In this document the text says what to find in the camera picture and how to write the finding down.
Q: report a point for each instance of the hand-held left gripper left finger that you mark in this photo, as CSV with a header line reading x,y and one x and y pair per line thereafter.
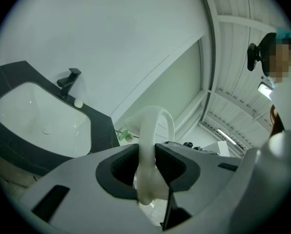
x,y
86,191

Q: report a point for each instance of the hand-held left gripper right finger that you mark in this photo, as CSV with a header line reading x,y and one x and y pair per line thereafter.
x,y
203,191

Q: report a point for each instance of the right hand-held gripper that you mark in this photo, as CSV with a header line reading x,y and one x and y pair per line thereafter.
x,y
274,174

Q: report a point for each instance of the long ceiling light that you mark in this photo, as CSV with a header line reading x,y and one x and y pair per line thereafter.
x,y
225,135

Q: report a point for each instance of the wooden vanity cabinet black top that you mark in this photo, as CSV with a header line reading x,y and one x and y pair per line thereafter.
x,y
103,130

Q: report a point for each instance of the green plastic bottle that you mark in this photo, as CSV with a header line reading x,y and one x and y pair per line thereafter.
x,y
123,135

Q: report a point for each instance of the bright rectangular light panel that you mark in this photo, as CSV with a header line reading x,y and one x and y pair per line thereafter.
x,y
264,88

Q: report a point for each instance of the white sink basin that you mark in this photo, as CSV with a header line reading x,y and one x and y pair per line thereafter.
x,y
38,118

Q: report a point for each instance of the black faucet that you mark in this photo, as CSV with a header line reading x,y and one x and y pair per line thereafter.
x,y
63,91

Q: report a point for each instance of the person's head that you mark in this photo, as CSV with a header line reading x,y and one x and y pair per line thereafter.
x,y
285,60

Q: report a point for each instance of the black head-mounted camera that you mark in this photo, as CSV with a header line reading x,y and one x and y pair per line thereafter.
x,y
253,55

